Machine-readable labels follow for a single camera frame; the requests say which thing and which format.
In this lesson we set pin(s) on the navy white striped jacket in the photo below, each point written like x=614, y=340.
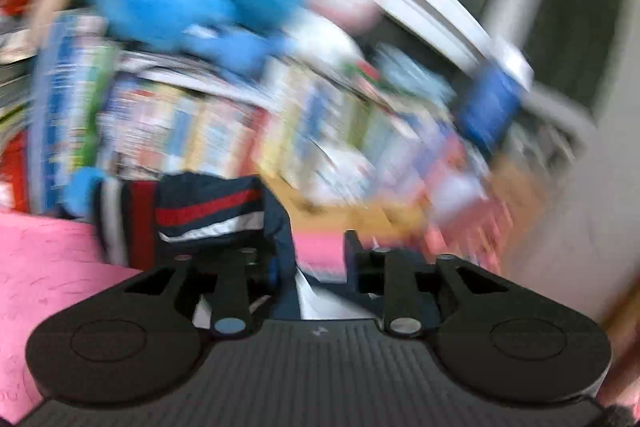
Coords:
x=210, y=197

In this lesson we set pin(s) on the row of thick children's books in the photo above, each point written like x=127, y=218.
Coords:
x=200, y=132

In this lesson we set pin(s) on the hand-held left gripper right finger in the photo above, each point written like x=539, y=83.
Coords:
x=362, y=267

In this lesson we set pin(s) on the row of tall blue books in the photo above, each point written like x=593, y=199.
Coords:
x=65, y=107

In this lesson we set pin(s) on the pink mat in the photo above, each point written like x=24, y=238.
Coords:
x=50, y=282

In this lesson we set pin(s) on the row of thin children's books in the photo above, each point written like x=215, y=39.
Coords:
x=390, y=142

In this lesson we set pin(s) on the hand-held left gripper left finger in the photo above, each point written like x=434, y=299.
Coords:
x=232, y=287

